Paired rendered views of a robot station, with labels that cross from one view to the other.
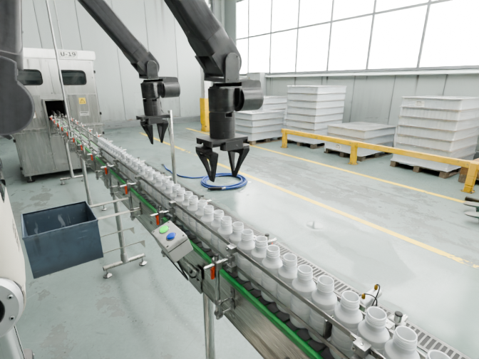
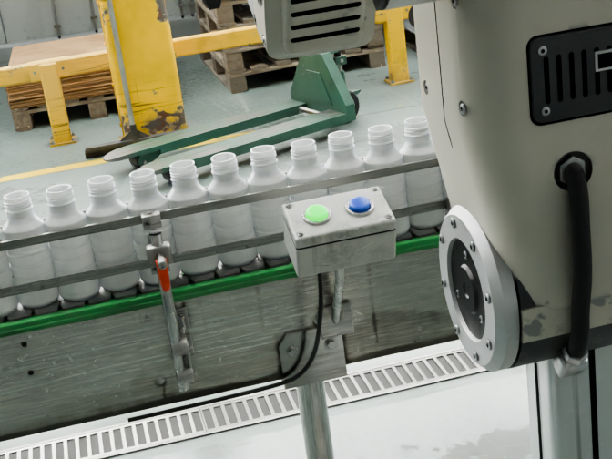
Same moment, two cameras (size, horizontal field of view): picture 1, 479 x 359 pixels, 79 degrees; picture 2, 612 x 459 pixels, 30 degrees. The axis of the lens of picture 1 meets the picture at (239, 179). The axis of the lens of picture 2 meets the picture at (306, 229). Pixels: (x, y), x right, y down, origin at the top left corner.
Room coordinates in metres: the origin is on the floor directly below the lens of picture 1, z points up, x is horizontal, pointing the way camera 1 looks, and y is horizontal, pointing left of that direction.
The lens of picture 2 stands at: (0.31, 1.57, 1.63)
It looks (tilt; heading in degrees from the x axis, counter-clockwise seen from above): 20 degrees down; 296
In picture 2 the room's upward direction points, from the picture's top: 8 degrees counter-clockwise
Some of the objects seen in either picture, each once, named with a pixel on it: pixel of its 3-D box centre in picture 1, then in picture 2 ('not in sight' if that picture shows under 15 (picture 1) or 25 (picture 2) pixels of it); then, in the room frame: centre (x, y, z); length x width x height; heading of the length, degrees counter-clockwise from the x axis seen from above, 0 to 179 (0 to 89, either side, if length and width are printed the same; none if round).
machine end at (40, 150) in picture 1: (53, 113); not in sight; (5.59, 3.48, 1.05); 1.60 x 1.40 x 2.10; 36
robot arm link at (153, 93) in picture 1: (152, 90); not in sight; (1.02, 0.29, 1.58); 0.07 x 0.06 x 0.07; 128
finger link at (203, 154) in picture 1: (216, 160); not in sight; (0.64, 0.05, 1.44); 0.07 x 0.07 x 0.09; 37
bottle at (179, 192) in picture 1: (181, 206); (151, 226); (1.19, 0.26, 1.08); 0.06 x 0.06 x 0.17
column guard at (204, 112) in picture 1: (207, 115); not in sight; (10.12, 1.11, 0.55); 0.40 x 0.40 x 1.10; 36
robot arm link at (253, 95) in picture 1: (235, 83); not in sight; (0.68, 0.01, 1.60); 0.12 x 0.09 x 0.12; 128
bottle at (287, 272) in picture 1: (288, 283); not in sight; (0.67, -0.13, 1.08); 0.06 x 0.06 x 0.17
